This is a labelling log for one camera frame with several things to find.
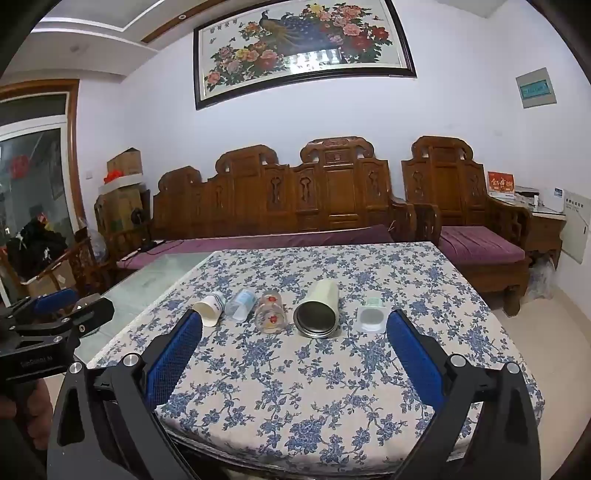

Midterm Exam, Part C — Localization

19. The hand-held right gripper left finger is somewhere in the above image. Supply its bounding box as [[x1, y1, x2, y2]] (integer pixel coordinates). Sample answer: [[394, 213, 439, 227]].
[[47, 309, 204, 480]]

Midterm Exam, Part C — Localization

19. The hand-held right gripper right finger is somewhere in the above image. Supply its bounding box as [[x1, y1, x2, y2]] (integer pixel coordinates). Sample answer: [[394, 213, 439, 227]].
[[385, 309, 542, 480]]

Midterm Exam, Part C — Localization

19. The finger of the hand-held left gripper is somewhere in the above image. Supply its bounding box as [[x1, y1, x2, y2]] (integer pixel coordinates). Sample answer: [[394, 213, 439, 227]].
[[9, 297, 115, 352], [0, 288, 80, 328]]

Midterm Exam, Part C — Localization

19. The white paper cup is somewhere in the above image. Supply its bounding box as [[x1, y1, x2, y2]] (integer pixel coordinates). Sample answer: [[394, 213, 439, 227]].
[[191, 294, 227, 328]]

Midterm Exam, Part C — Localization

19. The small clear plastic cup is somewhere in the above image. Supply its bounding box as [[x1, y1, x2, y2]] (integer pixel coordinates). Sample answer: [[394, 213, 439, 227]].
[[354, 298, 388, 334]]

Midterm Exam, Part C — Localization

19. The clear plastic cup blue print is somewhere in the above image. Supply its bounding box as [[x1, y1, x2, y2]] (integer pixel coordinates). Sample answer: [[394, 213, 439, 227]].
[[225, 288, 257, 322]]

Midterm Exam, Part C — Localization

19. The glass cup red print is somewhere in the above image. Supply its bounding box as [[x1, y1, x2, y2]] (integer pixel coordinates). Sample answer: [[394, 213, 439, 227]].
[[254, 291, 286, 333]]

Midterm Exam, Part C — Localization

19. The cream metal tumbler cup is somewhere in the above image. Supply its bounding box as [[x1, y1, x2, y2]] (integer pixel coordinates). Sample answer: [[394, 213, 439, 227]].
[[293, 279, 341, 340]]

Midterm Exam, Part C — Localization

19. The person's left hand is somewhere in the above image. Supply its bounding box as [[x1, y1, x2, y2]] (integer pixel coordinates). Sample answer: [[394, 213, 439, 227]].
[[0, 382, 52, 450]]

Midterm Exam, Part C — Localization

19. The wooden chair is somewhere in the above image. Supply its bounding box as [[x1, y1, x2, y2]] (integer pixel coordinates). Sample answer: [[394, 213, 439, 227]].
[[27, 228, 117, 297]]

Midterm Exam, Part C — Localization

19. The black bag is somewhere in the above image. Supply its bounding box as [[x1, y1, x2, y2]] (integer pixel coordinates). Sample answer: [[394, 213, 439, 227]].
[[6, 219, 69, 283]]

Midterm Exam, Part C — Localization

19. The large cardboard box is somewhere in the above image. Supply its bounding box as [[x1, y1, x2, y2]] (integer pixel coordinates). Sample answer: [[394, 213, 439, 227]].
[[94, 186, 151, 237]]

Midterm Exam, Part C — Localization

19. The blue floral tablecloth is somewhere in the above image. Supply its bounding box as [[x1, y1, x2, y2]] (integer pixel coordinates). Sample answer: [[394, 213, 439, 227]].
[[87, 241, 546, 470]]

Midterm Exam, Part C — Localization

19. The purple armchair cushion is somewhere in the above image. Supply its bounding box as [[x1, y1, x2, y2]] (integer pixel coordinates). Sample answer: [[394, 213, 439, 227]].
[[438, 225, 527, 265]]

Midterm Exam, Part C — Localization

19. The white flat box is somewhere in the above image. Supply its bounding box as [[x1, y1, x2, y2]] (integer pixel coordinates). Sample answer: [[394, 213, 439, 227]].
[[97, 177, 142, 197]]

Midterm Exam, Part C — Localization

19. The purple sofa cushion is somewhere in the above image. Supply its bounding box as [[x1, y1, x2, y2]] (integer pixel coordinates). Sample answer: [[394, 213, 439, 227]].
[[116, 224, 394, 271]]

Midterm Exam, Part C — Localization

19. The clear plastic bag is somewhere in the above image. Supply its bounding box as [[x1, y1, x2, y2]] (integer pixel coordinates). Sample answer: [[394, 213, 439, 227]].
[[526, 256, 556, 302]]

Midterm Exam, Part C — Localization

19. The small cardboard box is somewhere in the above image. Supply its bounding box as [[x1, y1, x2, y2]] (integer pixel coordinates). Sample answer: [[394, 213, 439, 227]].
[[106, 148, 143, 176]]

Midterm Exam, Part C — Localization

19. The carved wooden armchair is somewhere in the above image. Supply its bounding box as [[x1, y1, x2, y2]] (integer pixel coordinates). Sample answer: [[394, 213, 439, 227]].
[[400, 135, 533, 317]]

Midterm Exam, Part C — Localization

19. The wooden side table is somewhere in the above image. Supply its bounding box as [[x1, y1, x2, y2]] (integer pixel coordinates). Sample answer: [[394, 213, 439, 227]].
[[521, 205, 568, 274]]

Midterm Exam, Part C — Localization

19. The red gift box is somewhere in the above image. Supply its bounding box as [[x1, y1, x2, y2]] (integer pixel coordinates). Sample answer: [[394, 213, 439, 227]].
[[487, 171, 517, 199]]

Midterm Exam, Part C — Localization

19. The carved wooden sofa bench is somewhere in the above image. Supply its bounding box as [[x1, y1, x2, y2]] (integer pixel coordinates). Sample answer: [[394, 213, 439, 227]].
[[150, 136, 417, 274]]

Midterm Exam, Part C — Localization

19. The framed peacock flower painting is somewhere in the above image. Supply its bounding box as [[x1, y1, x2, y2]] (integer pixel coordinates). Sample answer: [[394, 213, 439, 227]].
[[192, 0, 418, 112]]

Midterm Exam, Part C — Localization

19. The glass door with wooden frame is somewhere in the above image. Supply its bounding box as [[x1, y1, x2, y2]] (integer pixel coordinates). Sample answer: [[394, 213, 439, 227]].
[[0, 79, 87, 306]]

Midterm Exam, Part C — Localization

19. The white wall panel cover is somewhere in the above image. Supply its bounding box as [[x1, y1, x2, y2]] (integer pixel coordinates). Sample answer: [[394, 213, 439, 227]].
[[560, 191, 591, 265]]

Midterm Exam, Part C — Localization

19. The wall electrical panel box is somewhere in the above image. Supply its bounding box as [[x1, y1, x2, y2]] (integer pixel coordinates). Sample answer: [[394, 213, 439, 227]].
[[515, 68, 557, 110]]

